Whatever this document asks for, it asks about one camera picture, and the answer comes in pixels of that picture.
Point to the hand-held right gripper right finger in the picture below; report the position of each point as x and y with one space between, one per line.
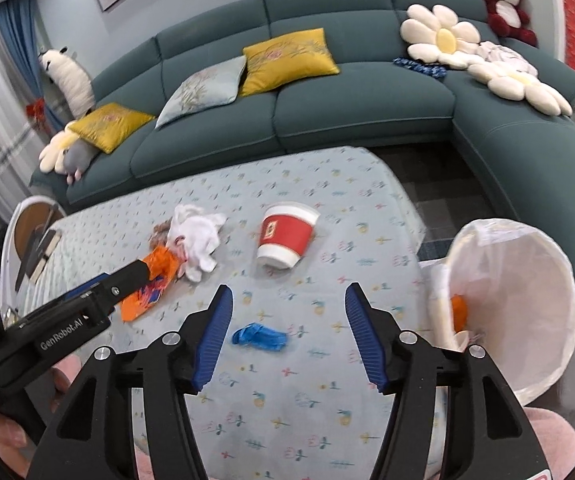
362 340

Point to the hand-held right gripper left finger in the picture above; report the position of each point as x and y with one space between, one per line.
215 340

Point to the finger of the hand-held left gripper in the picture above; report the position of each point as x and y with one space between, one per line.
127 275
87 291

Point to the orange snack wrapper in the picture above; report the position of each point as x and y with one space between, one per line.
460 312
142 302

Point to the blue glove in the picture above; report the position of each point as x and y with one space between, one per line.
260 337

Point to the red paper cup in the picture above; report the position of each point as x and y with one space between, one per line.
287 235

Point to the white bin with plastic liner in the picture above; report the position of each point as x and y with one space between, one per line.
517 280

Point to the brown crumpled wrapper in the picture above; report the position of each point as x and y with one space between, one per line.
161 234

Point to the white chair with wooden seat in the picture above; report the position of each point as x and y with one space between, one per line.
29 230

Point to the grey plush toy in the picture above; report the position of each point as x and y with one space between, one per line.
77 160

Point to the floral tablecloth on table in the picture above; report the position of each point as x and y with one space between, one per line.
317 200

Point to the yellow embroidered pillow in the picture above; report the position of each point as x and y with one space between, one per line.
287 62
109 125

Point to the red curtain bow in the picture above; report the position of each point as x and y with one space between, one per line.
36 112

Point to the light blue embroidered pillow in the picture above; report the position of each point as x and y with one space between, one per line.
200 90

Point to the long white plush toy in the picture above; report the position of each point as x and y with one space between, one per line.
69 82

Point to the pink fluffy blanket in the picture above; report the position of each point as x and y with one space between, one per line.
552 435

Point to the teal sectional sofa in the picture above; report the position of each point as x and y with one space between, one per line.
367 105

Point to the blue curtain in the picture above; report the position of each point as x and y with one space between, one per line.
24 50

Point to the white crumpled cloth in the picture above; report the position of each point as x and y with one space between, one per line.
507 57

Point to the red teddy bear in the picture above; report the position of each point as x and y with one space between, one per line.
505 5

